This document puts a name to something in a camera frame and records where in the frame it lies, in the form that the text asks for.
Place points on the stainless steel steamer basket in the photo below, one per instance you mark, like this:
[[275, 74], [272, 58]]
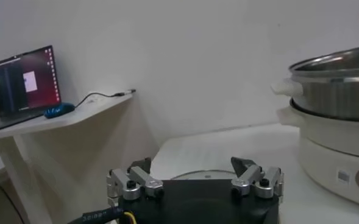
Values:
[[334, 94]]

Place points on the blue computer mouse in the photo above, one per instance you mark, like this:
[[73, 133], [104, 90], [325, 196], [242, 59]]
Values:
[[58, 110]]

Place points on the round glass pot lid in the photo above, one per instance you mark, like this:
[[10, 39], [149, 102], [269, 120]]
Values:
[[203, 175]]

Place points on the white side desk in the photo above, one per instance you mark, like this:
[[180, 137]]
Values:
[[84, 112]]

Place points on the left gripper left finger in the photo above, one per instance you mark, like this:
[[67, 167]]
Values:
[[136, 179]]

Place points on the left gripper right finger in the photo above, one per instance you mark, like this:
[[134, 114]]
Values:
[[252, 179]]

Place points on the black laptop computer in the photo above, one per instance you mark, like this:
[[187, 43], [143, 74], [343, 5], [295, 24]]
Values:
[[20, 82]]

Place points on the cream electric cooker pot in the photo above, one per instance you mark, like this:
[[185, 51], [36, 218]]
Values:
[[325, 146]]

